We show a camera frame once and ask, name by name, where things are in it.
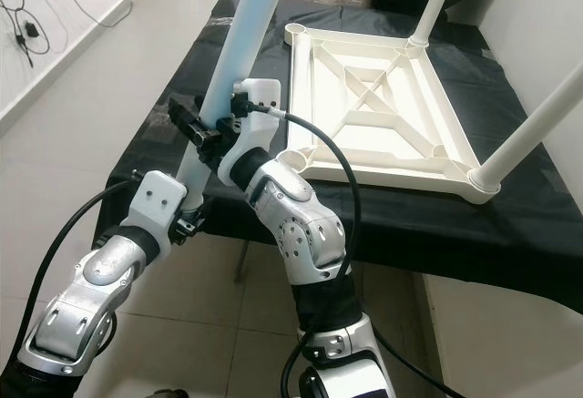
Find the grey metal table leg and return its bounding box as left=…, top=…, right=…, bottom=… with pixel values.
left=232, top=243, right=249, bottom=286

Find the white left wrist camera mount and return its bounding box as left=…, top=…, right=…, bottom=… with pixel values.
left=132, top=172, right=192, bottom=240

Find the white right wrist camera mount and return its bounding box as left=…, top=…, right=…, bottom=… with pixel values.
left=217, top=79, right=283, bottom=180

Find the black wall cable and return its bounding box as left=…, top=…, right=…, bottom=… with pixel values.
left=5, top=0, right=133, bottom=66

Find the white plastic table top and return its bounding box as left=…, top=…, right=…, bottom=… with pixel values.
left=282, top=23, right=506, bottom=206

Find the black tablecloth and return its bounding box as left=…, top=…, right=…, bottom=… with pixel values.
left=105, top=0, right=583, bottom=312

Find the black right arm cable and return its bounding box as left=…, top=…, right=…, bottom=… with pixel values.
left=255, top=104, right=465, bottom=398

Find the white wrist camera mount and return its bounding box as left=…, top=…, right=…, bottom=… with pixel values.
left=217, top=79, right=283, bottom=180
left=132, top=172, right=192, bottom=240

